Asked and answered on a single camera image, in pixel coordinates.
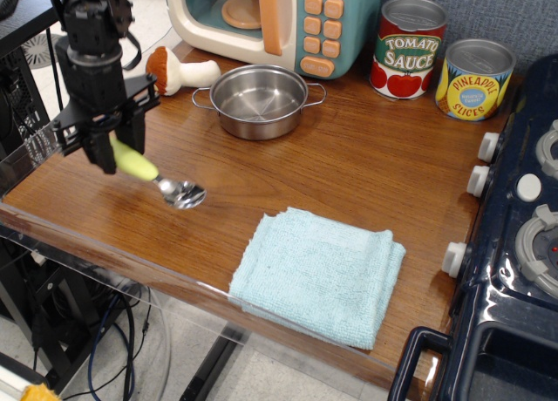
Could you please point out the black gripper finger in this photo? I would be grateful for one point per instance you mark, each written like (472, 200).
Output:
(131, 130)
(99, 152)

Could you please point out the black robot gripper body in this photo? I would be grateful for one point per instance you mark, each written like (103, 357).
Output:
(99, 95)

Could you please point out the spoon with yellow-green handle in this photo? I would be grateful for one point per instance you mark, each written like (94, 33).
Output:
(178, 194)

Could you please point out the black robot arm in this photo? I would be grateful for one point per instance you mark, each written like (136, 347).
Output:
(94, 26)

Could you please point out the light blue folded cloth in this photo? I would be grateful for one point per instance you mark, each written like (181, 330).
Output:
(318, 276)

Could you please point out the plush brown mushroom toy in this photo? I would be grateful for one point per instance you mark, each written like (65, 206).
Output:
(171, 74)

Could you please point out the black desk at left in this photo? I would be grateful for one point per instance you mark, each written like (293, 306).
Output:
(30, 18)

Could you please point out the stainless steel pot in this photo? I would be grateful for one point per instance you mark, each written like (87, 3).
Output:
(259, 102)

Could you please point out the orange toy microwave plate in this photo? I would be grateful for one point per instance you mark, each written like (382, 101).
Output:
(242, 14)

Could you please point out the toy microwave teal and cream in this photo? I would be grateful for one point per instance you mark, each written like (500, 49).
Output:
(315, 38)

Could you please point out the tomato sauce can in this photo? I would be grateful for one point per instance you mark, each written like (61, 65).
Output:
(409, 38)

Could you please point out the white stove knob bottom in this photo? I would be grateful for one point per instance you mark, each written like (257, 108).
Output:
(453, 258)

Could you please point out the white stove knob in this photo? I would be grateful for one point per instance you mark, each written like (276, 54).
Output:
(488, 147)
(453, 258)
(477, 180)

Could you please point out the pineapple slices can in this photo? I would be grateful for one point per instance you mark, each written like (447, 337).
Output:
(474, 79)

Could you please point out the white stove knob middle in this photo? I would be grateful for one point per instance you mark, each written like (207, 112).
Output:
(477, 180)

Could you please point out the white stove knob top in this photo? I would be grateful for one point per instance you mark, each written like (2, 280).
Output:
(488, 147)

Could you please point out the dark blue toy stove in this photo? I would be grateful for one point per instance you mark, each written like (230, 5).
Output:
(502, 343)

